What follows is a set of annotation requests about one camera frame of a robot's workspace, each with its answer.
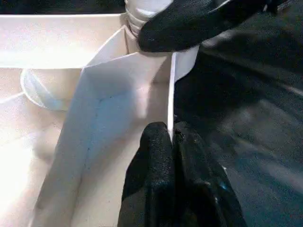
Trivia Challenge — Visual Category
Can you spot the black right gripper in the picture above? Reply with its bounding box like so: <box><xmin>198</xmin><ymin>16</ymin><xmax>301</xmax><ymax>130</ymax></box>
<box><xmin>137</xmin><ymin>0</ymin><xmax>285</xmax><ymax>53</ymax></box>

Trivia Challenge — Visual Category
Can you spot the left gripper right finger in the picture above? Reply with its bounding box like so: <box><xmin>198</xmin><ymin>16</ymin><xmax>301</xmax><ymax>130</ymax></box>
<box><xmin>172</xmin><ymin>121</ymin><xmax>247</xmax><ymax>227</ymax></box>

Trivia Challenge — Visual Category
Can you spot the white plastic table leg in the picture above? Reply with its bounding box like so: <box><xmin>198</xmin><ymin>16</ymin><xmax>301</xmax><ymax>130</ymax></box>
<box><xmin>124</xmin><ymin>0</ymin><xmax>176</xmax><ymax>40</ymax></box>

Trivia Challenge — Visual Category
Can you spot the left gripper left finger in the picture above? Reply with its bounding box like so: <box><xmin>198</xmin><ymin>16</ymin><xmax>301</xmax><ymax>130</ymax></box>
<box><xmin>119</xmin><ymin>121</ymin><xmax>178</xmax><ymax>227</ymax></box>

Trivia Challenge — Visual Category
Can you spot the white plastic table top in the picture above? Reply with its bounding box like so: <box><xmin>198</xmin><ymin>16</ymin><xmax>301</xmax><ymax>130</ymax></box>
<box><xmin>0</xmin><ymin>13</ymin><xmax>200</xmax><ymax>227</ymax></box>

